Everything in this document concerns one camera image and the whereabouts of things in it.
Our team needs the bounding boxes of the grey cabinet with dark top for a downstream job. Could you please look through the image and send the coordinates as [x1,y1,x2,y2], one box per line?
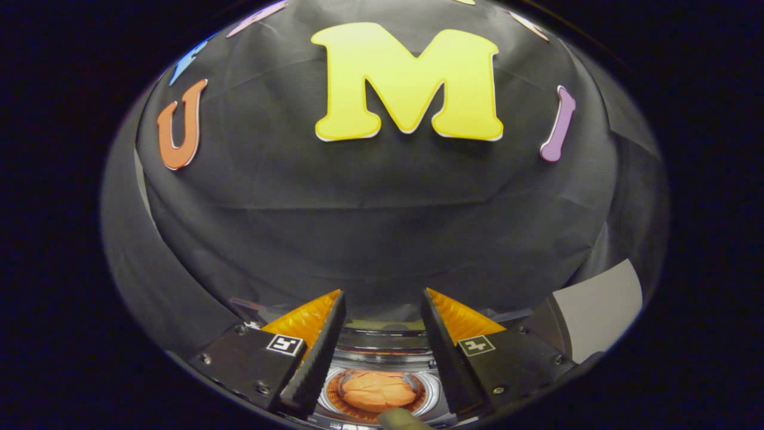
[552,258,644,364]

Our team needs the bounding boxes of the black backdrop cloth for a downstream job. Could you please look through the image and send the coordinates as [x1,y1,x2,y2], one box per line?
[100,0,670,359]

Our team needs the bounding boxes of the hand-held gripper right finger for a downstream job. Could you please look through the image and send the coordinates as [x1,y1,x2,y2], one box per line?
[420,287,577,417]

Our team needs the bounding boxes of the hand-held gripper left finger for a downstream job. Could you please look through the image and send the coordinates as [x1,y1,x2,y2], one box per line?
[190,289,347,417]

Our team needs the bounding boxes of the orange polo shirt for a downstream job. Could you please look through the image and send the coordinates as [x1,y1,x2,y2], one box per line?
[340,370,419,413]

